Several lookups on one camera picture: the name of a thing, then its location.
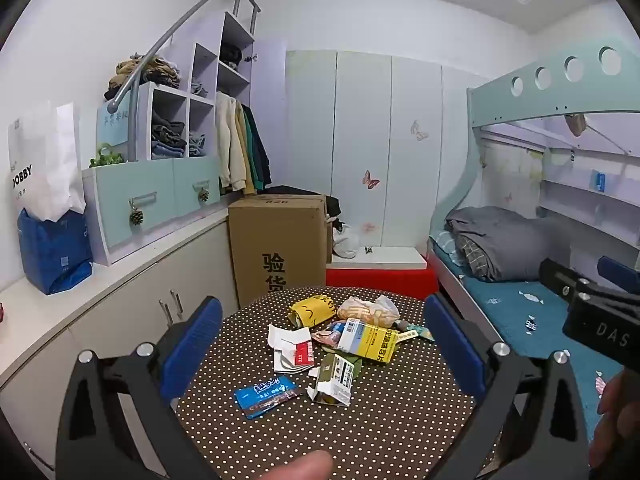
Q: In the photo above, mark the small blue card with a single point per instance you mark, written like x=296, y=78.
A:
x=598, y=181

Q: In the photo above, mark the person's left hand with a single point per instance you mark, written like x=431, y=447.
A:
x=300, y=467

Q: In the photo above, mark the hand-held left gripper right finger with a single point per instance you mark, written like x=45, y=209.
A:
x=455, y=347

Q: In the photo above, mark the blue plaid pillow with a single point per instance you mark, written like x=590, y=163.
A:
x=447, y=250

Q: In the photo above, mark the yellow white medicine box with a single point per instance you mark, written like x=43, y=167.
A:
x=367, y=342

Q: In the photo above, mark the white plastic bag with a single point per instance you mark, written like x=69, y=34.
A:
x=346, y=242

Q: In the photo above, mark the blue plastic bag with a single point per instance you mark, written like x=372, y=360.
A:
x=55, y=252

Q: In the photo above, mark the yellow snack packet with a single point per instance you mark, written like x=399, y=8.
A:
x=312, y=310

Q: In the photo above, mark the cream hanging hoodie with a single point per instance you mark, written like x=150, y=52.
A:
x=230, y=145

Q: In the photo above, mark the white red torn carton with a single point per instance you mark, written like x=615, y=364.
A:
x=292, y=350

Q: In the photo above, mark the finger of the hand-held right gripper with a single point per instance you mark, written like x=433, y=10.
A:
x=620, y=270
x=556, y=277

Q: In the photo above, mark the small pale snack packet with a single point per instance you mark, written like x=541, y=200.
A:
x=415, y=332

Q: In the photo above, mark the faded pink butterfly sticker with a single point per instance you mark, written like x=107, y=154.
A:
x=368, y=227

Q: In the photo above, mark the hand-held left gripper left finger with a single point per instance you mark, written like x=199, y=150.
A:
x=192, y=347

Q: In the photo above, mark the teal bunk bed frame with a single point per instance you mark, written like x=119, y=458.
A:
x=500, y=95

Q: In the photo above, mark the brown polka dot table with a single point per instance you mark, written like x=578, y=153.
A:
x=320, y=440

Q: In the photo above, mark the white wardrobe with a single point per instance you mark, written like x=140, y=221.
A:
x=380, y=110

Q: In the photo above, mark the grey duvet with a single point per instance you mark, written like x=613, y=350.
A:
x=505, y=240

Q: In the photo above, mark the narrow teal drawer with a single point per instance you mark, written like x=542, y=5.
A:
x=197, y=177

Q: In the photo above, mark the wide teal drawer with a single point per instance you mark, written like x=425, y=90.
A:
x=135, y=195

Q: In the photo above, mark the pine cone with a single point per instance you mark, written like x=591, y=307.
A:
x=203, y=195
x=136, y=217

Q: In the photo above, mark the white paper bag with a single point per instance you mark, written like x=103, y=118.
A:
x=47, y=160

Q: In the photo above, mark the brown hanging ornament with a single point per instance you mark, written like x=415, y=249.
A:
x=576, y=124

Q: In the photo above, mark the folded dark clothes stack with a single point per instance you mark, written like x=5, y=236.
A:
x=169, y=135

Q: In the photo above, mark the teal bed sheet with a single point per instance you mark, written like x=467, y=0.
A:
x=525, y=320

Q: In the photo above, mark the low white cabinet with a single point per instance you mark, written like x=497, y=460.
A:
x=100, y=300

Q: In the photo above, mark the folded blue clothes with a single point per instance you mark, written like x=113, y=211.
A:
x=196, y=144

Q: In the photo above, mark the red step platform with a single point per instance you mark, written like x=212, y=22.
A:
x=380, y=280

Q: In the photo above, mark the person's right hand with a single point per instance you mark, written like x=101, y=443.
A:
x=617, y=420

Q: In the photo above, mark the green white torn carton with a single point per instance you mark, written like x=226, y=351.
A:
x=337, y=377

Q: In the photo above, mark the pile of olive clothes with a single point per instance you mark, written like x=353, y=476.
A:
x=150, y=72

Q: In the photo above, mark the pink blue snack wrapper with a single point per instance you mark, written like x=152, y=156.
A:
x=327, y=336

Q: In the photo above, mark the black cloth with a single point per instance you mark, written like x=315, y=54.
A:
x=300, y=192

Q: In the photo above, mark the stepped white shelf unit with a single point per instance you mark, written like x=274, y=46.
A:
x=205, y=65

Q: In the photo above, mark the pale butterfly sticker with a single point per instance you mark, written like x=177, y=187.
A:
x=419, y=130

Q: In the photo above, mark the black folded clothes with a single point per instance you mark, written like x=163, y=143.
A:
x=231, y=54

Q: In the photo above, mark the large cardboard box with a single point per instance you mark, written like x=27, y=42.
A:
x=277, y=252

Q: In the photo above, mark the grey folded clothes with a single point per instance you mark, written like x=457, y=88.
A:
x=198, y=89

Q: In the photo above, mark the clear plastic bag yellow print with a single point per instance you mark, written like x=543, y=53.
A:
x=367, y=310

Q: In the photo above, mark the green hanging garment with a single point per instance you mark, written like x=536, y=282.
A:
x=253, y=160

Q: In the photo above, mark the grey metal handrail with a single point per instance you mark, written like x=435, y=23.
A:
x=170, y=35

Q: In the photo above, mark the green plant ornament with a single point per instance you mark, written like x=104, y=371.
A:
x=106, y=156

